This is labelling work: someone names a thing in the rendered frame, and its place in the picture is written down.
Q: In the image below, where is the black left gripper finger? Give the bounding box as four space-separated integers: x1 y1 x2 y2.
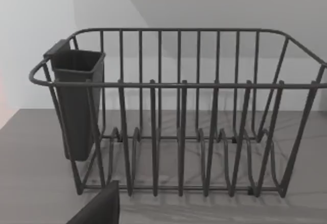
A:
65 180 121 224

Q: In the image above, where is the dark grey utensil holder cup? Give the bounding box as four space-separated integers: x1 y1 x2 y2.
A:
43 39 106 162

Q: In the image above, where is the dark grey wire dish rack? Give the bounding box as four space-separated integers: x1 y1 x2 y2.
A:
29 28 327 198

